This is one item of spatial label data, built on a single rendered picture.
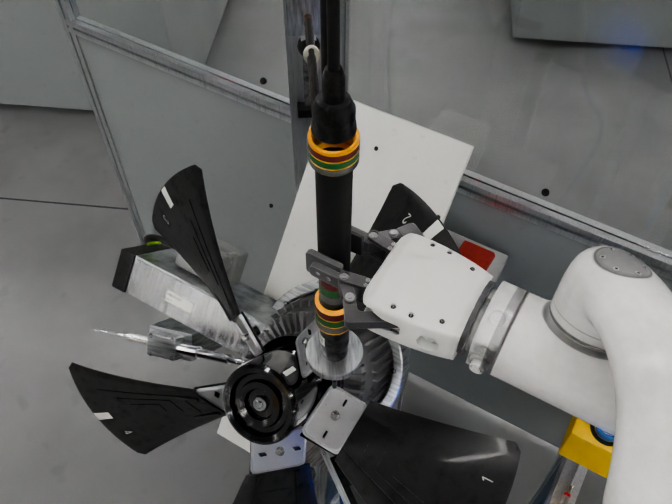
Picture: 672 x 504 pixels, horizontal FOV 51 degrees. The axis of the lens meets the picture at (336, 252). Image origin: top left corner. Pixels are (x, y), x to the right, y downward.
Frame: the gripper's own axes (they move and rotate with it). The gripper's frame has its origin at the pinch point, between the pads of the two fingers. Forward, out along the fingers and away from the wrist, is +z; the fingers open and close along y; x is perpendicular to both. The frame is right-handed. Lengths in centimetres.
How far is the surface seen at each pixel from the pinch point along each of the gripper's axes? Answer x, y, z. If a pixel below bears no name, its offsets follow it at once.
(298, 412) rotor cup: -34.8, -3.7, 3.7
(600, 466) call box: -56, 21, -38
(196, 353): -48, 1, 28
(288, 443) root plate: -46.7, -4.4, 5.6
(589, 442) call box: -51, 21, -34
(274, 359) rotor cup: -33.2, 0.8, 10.5
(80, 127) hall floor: -159, 107, 194
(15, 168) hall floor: -159, 74, 200
